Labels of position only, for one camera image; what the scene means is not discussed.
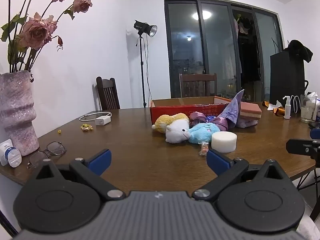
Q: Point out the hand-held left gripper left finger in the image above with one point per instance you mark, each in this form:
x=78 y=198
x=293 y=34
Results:
x=101 y=160

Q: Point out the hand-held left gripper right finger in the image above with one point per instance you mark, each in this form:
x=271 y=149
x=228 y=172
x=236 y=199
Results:
x=216 y=162

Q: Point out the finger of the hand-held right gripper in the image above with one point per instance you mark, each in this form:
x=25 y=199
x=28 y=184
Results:
x=298 y=147
x=315 y=133

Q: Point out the clear candy wrapper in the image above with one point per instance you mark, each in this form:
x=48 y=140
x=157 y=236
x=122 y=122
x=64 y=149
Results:
x=203 y=148

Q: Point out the white round sponge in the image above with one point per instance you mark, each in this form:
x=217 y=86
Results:
x=223 y=142

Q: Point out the light blue plush toy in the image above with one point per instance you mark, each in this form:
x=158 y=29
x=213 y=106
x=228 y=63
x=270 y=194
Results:
x=203 y=132

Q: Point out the blue tissue packet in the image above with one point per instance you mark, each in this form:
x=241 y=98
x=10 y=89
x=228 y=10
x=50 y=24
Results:
x=211 y=118

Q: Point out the purple satin scrunchie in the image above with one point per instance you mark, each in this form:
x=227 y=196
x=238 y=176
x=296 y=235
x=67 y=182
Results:
x=197 y=117

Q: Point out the white plush toy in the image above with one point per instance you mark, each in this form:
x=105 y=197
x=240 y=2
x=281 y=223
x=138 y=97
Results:
x=176 y=132

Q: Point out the lavender cloth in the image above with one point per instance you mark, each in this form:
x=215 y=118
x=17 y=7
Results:
x=233 y=110

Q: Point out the pink rectangular sponge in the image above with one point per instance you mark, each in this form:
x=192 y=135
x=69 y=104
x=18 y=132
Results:
x=251 y=108

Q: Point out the yellow plush toy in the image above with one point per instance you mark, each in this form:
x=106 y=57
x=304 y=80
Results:
x=167 y=121

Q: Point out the red cardboard box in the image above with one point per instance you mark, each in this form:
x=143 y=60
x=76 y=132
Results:
x=175 y=111

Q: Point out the black phone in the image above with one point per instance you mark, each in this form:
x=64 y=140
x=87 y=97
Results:
x=315 y=125

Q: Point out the clear drinking glass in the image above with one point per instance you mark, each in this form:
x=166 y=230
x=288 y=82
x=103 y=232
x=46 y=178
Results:
x=307 y=110

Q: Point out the black tripod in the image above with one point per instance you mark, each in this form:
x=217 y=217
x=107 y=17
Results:
x=312 y=177

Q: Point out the white spray bottle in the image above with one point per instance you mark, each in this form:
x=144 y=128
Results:
x=287 y=108

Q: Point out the white charger block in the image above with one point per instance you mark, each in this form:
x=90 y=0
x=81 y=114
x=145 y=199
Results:
x=102 y=120

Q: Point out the orange ribbon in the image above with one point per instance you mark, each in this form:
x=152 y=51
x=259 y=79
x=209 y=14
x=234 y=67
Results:
x=278 y=111

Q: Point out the crumpled white paper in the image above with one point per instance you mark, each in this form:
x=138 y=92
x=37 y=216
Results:
x=275 y=105

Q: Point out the black-rimmed eyeglasses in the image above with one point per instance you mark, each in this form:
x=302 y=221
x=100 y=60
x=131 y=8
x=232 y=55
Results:
x=53 y=148

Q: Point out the tall black box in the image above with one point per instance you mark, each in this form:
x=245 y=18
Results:
x=287 y=77

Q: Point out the dark wooden slatted chair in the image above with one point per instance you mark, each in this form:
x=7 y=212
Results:
x=197 y=85
x=107 y=93

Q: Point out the black garment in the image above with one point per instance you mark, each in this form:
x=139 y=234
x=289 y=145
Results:
x=300 y=50

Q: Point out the white lens case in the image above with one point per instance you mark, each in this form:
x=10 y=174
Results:
x=14 y=158

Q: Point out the pink textured vase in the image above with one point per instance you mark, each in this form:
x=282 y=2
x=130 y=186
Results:
x=17 y=110

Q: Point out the small white box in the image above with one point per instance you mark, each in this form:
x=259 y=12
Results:
x=3 y=150

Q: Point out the sliding glass door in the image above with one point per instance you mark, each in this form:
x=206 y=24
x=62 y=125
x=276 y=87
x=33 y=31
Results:
x=215 y=42

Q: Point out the hanging pink garment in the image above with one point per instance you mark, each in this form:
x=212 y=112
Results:
x=241 y=26

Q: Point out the studio light on stand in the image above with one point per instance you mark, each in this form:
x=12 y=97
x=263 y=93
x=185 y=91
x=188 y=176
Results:
x=145 y=28

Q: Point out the dried pink roses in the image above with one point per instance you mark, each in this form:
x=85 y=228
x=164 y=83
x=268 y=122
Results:
x=35 y=31

